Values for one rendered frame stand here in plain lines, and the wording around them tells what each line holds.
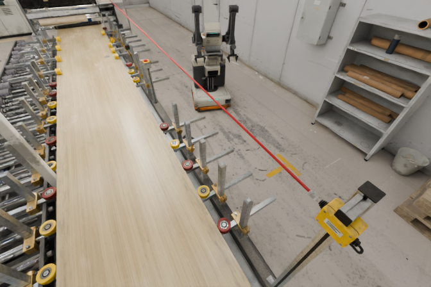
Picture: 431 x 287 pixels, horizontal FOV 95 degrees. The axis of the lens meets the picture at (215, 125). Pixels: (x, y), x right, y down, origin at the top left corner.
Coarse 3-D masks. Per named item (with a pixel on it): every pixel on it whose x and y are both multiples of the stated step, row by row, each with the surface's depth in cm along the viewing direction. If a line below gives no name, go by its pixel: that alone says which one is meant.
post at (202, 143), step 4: (200, 140) 132; (204, 140) 132; (200, 144) 133; (204, 144) 133; (200, 148) 136; (204, 148) 136; (200, 152) 140; (204, 152) 139; (200, 156) 143; (204, 156) 141; (200, 160) 147; (204, 160) 144; (200, 164) 150; (204, 164) 147; (204, 176) 157
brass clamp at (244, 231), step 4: (232, 216) 123; (236, 216) 123; (240, 216) 123; (236, 220) 121; (240, 228) 118; (244, 228) 118; (248, 228) 119; (240, 232) 120; (244, 232) 116; (248, 232) 119
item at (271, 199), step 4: (272, 196) 134; (268, 200) 132; (272, 200) 132; (260, 204) 130; (264, 204) 130; (268, 204) 132; (252, 208) 128; (256, 208) 128; (260, 208) 128; (252, 212) 126; (256, 212) 128; (232, 224) 120; (236, 224) 121; (232, 228) 121
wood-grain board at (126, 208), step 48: (96, 48) 317; (96, 96) 213; (96, 144) 160; (144, 144) 161; (96, 192) 128; (144, 192) 129; (192, 192) 129; (96, 240) 107; (144, 240) 107; (192, 240) 108
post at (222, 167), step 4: (220, 164) 114; (224, 164) 115; (220, 168) 115; (224, 168) 116; (220, 172) 117; (224, 172) 119; (220, 176) 120; (224, 176) 121; (220, 180) 122; (224, 180) 124; (220, 184) 125; (224, 184) 128; (220, 188) 128; (220, 192) 131; (220, 196) 134
